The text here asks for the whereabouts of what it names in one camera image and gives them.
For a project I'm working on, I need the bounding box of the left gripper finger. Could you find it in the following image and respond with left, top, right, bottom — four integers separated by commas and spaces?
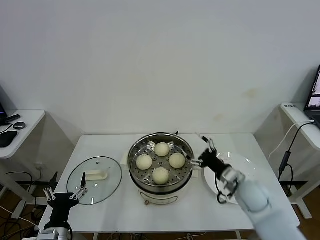
42, 171, 59, 201
69, 171, 89, 201

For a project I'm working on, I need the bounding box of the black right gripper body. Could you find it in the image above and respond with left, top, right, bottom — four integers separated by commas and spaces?
198, 148, 232, 180

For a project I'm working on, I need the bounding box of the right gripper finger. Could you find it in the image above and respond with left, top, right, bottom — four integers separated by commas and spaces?
183, 152, 204, 169
201, 135, 218, 154

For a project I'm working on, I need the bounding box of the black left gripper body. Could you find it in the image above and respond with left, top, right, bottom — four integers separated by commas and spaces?
44, 191, 80, 230

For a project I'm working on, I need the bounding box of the white steamed baozi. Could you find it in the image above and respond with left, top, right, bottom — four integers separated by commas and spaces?
151, 167, 169, 186
154, 141, 171, 158
136, 154, 153, 171
169, 152, 187, 169

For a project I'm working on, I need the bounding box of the glass lid with white handle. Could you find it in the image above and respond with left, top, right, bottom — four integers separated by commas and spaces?
66, 156, 123, 206

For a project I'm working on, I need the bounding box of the stainless steel steamer basket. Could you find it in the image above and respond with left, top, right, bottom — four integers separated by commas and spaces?
127, 132, 195, 186

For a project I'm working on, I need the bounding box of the white round plate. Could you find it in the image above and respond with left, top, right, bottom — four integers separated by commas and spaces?
203, 151, 265, 206

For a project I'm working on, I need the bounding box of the white side desk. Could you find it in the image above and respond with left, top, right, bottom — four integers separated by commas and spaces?
0, 109, 47, 220
279, 101, 320, 220

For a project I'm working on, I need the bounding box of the black computer mouse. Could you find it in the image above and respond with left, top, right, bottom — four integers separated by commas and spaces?
0, 130, 18, 148

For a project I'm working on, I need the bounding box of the black remote control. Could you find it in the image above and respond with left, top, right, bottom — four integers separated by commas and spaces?
3, 113, 21, 124

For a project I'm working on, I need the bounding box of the dark monitor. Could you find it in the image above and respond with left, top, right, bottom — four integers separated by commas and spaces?
0, 84, 18, 126

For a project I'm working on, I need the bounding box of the black laptop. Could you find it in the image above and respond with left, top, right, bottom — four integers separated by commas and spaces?
303, 64, 320, 125

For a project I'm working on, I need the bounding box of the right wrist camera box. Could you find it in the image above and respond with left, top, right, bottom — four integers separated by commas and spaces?
223, 172, 240, 193

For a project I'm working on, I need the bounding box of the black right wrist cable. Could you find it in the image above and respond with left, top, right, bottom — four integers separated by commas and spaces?
214, 172, 238, 205

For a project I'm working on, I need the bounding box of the white cable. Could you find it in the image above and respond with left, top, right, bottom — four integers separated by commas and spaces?
268, 119, 316, 161

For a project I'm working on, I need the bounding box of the black cable with adapter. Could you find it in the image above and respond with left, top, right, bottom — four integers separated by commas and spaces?
277, 120, 316, 201

